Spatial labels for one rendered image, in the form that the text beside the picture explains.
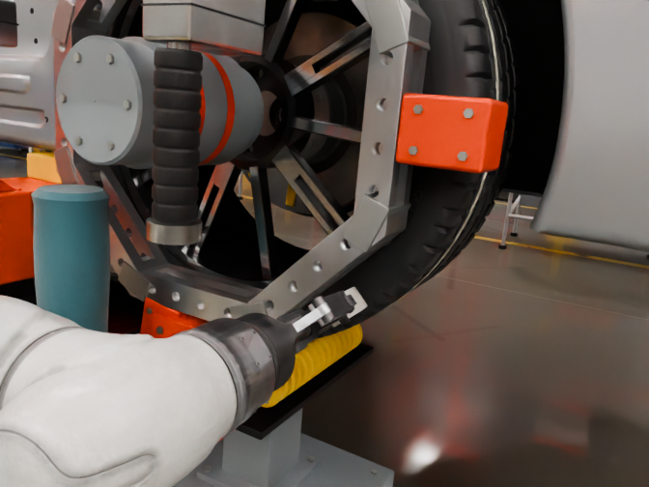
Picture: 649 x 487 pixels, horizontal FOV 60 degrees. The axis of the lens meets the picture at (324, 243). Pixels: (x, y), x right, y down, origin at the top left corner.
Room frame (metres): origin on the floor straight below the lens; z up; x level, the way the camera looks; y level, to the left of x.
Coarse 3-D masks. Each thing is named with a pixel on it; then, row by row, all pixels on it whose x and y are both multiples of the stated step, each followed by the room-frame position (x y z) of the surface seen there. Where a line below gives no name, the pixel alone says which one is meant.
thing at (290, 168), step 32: (288, 0) 0.77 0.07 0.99; (128, 32) 0.88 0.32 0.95; (288, 32) 0.77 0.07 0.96; (352, 32) 0.72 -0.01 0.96; (256, 64) 0.83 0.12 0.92; (288, 64) 0.81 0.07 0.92; (320, 64) 0.75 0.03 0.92; (352, 64) 0.73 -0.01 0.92; (288, 96) 0.76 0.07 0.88; (288, 128) 0.76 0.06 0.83; (320, 128) 0.74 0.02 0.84; (352, 128) 0.72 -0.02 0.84; (256, 160) 0.78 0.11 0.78; (288, 160) 0.76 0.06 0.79; (224, 192) 0.81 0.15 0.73; (256, 192) 0.78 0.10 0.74; (320, 192) 0.73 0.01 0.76; (224, 224) 0.96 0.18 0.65; (256, 224) 0.78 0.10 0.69; (320, 224) 0.73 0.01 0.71; (192, 256) 0.82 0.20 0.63; (224, 256) 0.86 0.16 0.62; (256, 256) 0.89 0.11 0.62; (288, 256) 0.92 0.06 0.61
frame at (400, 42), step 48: (96, 0) 0.81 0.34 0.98; (384, 0) 0.58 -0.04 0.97; (384, 48) 0.58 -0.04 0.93; (384, 96) 0.58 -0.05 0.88; (384, 144) 0.58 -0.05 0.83; (384, 192) 0.58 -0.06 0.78; (144, 240) 0.80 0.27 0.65; (336, 240) 0.60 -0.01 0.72; (384, 240) 0.60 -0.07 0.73; (144, 288) 0.74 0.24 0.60; (192, 288) 0.70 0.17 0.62; (240, 288) 0.71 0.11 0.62; (288, 288) 0.63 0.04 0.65
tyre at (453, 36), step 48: (432, 0) 0.65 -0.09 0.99; (480, 0) 0.69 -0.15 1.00; (432, 48) 0.65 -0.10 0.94; (480, 48) 0.64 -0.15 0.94; (480, 96) 0.63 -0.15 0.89; (432, 192) 0.64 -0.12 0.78; (480, 192) 0.69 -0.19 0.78; (432, 240) 0.64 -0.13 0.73; (336, 288) 0.69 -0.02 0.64; (384, 288) 0.66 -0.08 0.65
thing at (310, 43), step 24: (312, 24) 0.93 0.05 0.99; (336, 24) 0.91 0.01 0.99; (264, 48) 0.97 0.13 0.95; (288, 48) 0.95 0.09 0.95; (312, 48) 0.93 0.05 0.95; (360, 72) 0.88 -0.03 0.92; (264, 96) 0.91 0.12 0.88; (336, 96) 0.88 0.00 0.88; (360, 96) 0.88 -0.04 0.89; (264, 120) 0.91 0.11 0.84; (336, 120) 0.87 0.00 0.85; (360, 120) 0.88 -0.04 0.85; (312, 144) 0.86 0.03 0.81; (336, 144) 0.89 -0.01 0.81; (312, 168) 0.92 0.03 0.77; (336, 168) 0.90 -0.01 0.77; (336, 192) 0.89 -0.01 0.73
